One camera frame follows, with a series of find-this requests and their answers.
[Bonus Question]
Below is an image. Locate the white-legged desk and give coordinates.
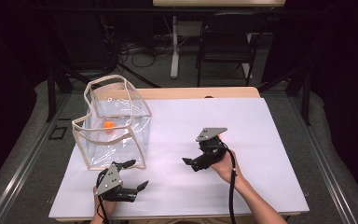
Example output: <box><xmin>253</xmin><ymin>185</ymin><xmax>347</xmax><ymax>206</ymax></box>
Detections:
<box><xmin>152</xmin><ymin>0</ymin><xmax>286</xmax><ymax>79</ymax></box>

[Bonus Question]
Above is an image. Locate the metal floor rail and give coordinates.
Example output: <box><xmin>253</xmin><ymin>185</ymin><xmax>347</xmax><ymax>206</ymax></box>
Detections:
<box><xmin>0</xmin><ymin>92</ymin><xmax>73</xmax><ymax>224</ymax></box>
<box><xmin>287</xmin><ymin>92</ymin><xmax>358</xmax><ymax>224</ymax></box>

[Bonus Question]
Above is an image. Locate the person's right hand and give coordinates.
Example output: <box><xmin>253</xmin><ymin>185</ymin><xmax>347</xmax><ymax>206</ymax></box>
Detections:
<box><xmin>209</xmin><ymin>148</ymin><xmax>246</xmax><ymax>185</ymax></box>

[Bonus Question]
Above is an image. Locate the black metal stand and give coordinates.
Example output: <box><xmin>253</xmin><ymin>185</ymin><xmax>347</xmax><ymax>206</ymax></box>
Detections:
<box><xmin>257</xmin><ymin>66</ymin><xmax>312</xmax><ymax>127</ymax></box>
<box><xmin>45</xmin><ymin>18</ymin><xmax>76</xmax><ymax>123</ymax></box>

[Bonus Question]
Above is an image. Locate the person's left hand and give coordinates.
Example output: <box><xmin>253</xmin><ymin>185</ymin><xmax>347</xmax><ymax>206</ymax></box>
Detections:
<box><xmin>92</xmin><ymin>186</ymin><xmax>118</xmax><ymax>222</ymax></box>

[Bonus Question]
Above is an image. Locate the white board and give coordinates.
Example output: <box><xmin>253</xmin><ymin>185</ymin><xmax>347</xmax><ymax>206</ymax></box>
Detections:
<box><xmin>48</xmin><ymin>96</ymin><xmax>310</xmax><ymax>219</ymax></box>

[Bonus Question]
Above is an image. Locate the black chair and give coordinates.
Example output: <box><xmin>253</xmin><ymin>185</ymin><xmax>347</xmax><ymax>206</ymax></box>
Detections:
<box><xmin>195</xmin><ymin>12</ymin><xmax>269</xmax><ymax>88</ymax></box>

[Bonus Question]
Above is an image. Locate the bundle of floor cables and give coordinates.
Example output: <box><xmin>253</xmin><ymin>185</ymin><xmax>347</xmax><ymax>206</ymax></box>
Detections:
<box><xmin>117</xmin><ymin>15</ymin><xmax>190</xmax><ymax>69</ymax></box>

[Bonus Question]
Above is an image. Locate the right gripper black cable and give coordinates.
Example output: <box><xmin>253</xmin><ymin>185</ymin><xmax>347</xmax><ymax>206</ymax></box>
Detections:
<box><xmin>220</xmin><ymin>141</ymin><xmax>239</xmax><ymax>224</ymax></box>

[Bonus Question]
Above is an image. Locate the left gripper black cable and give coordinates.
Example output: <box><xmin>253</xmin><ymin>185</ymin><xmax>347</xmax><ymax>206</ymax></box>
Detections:
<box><xmin>96</xmin><ymin>169</ymin><xmax>111</xmax><ymax>224</ymax></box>

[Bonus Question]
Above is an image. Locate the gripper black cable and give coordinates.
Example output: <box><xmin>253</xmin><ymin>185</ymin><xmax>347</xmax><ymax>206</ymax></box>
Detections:
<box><xmin>220</xmin><ymin>141</ymin><xmax>239</xmax><ymax>224</ymax></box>
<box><xmin>96</xmin><ymin>169</ymin><xmax>111</xmax><ymax>224</ymax></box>

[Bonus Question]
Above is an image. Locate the wooden table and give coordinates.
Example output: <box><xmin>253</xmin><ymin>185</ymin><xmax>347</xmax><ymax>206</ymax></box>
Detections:
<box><xmin>55</xmin><ymin>86</ymin><xmax>302</xmax><ymax>222</ymax></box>

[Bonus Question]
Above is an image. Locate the orange ball with dark mark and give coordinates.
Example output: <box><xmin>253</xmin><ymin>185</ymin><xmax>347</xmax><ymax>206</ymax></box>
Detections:
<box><xmin>103</xmin><ymin>119</ymin><xmax>116</xmax><ymax>133</ymax></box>

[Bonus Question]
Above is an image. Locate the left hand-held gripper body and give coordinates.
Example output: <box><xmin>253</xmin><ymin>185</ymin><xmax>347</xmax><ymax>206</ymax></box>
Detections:
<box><xmin>93</xmin><ymin>163</ymin><xmax>139</xmax><ymax>203</ymax></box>

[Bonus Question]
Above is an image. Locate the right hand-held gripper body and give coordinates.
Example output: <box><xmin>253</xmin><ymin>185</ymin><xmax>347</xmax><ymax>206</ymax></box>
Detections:
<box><xmin>191</xmin><ymin>126</ymin><xmax>231</xmax><ymax>173</ymax></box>

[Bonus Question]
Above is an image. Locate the transparent bag with beige trim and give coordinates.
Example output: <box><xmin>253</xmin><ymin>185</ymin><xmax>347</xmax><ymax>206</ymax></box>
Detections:
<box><xmin>71</xmin><ymin>74</ymin><xmax>153</xmax><ymax>172</ymax></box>

